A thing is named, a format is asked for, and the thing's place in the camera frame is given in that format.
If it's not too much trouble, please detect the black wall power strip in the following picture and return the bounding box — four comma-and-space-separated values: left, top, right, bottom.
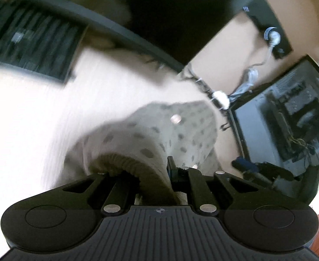
243, 0, 293, 60

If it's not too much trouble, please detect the brown polka dot dress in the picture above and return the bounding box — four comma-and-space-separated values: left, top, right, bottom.
59, 101, 220, 206

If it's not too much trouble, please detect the black curved monitor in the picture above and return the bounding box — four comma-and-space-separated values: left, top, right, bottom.
0, 0, 276, 73

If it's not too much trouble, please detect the white glass-panel computer case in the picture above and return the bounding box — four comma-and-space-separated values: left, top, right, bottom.
228, 55, 319, 187

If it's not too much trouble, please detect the white grey power cable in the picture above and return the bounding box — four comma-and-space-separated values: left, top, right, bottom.
227, 27, 283, 104

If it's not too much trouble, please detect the black mechanical keyboard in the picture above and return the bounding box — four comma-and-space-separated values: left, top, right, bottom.
0, 0, 86, 83

